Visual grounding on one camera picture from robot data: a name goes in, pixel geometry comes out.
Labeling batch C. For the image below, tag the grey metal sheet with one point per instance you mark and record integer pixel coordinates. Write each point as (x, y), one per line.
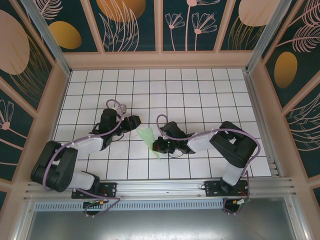
(160, 225)

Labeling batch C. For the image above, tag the aluminium corner post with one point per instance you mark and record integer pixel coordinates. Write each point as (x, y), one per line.
(264, 35)
(48, 35)

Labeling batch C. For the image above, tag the aluminium side rail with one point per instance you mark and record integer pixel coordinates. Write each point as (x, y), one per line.
(259, 112)

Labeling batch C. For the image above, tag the light green cloth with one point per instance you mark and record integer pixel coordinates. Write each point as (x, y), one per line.
(147, 136)

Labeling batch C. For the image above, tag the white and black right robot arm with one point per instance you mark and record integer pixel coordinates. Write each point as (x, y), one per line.
(200, 143)

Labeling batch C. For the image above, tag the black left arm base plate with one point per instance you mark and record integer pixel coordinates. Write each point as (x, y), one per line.
(110, 190)

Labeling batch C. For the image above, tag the aluminium frame bar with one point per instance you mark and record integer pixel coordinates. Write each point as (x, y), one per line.
(297, 220)
(22, 227)

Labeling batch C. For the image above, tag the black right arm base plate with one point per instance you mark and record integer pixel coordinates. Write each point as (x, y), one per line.
(212, 191)

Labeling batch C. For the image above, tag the long aluminium mounting rail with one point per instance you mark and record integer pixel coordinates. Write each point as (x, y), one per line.
(160, 187)

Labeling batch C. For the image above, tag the small electronics board with connector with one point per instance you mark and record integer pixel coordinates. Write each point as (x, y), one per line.
(240, 202)
(93, 203)

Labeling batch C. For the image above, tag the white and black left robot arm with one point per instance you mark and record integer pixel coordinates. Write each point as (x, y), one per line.
(87, 146)

